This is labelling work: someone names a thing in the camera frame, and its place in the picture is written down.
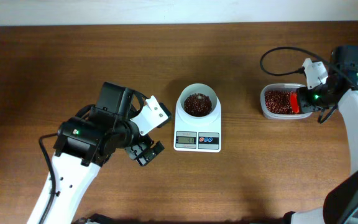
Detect orange measuring scoop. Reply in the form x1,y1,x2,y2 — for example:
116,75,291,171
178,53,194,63
290,93,300,114

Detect red adzuki beans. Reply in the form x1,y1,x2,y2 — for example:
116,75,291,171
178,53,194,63
179,90,295,117

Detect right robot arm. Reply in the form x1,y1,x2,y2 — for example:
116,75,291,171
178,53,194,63
283,45,358,223

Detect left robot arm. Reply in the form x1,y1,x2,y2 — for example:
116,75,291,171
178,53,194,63
28,82,172,223

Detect white digital kitchen scale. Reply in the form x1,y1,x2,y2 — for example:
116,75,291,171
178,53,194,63
173,94,222,153

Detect clear plastic bean container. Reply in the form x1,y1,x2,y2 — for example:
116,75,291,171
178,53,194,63
260,83,312,120

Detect white round bowl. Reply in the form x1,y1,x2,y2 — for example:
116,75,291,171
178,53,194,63
177,83,221,118

